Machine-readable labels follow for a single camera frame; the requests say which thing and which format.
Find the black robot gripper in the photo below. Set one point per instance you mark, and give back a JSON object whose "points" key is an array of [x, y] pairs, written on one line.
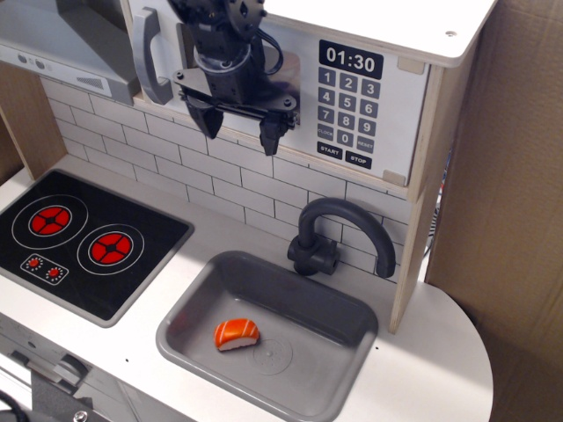
{"points": [[214, 88]]}

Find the white toy microwave door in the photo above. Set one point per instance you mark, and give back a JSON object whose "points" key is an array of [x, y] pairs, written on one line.
{"points": [[357, 107]]}

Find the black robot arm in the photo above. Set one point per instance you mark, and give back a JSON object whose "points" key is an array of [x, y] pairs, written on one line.
{"points": [[237, 59]]}

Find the white wooden microwave cabinet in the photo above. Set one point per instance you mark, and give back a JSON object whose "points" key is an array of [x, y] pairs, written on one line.
{"points": [[428, 48]]}

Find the dark grey toy faucet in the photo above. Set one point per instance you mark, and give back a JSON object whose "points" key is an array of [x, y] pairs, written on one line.
{"points": [[313, 252]]}

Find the grey toy range hood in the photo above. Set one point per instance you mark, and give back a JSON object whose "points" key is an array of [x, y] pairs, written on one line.
{"points": [[71, 43]]}

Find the black toy stove top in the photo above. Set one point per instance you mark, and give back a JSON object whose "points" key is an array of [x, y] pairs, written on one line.
{"points": [[84, 247]]}

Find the grey toy sink basin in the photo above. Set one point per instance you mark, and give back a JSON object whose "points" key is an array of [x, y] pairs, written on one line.
{"points": [[313, 339]]}

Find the orange salmon sushi toy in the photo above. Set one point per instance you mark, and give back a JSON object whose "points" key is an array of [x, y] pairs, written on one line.
{"points": [[235, 333]]}

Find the brown cardboard box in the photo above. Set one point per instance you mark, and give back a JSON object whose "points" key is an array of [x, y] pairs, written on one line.
{"points": [[498, 247]]}

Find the grey oven knob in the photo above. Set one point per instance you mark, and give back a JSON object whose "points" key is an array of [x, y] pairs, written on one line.
{"points": [[71, 371]]}

